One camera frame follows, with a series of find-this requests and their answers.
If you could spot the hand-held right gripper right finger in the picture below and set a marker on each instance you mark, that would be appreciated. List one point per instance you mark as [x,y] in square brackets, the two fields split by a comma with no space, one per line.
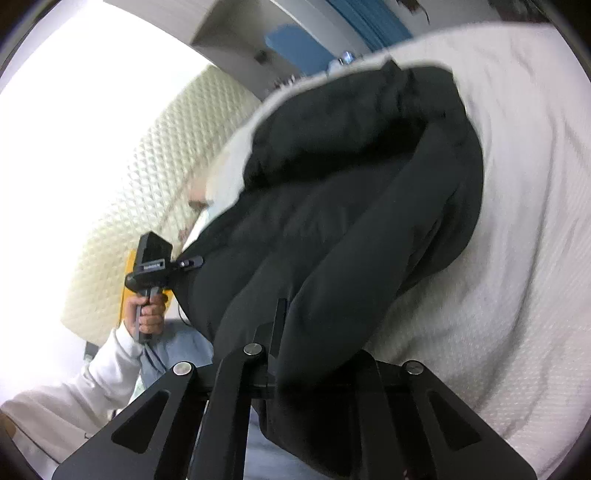
[383,415]

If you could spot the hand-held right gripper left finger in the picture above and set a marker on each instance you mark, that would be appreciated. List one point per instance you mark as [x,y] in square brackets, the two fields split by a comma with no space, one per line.
[265,360]

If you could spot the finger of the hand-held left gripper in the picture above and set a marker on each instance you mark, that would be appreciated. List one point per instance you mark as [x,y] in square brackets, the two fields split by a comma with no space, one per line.
[189,263]

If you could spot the black puffer jacket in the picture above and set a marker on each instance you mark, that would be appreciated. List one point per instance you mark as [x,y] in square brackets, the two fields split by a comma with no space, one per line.
[346,207]

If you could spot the person's left forearm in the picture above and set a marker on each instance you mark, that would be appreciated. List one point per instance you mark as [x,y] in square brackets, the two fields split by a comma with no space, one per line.
[69,401]

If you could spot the person's left hand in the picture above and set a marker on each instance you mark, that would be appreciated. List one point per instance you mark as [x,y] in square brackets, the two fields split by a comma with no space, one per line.
[150,318]

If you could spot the cream quilted headboard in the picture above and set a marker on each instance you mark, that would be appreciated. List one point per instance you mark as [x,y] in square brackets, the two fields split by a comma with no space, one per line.
[152,161]

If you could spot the row of cosmetic bottles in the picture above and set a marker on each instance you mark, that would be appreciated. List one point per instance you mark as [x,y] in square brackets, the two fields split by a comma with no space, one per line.
[284,82]

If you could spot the beige bed cover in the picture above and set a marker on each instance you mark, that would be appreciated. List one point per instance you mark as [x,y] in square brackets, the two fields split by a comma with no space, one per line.
[531,230]

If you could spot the grey wardrobe cabinet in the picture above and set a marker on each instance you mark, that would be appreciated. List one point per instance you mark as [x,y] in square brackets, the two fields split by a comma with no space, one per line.
[231,27]

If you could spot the blue curtain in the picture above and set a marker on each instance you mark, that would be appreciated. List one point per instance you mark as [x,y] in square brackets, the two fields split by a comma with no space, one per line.
[369,23]

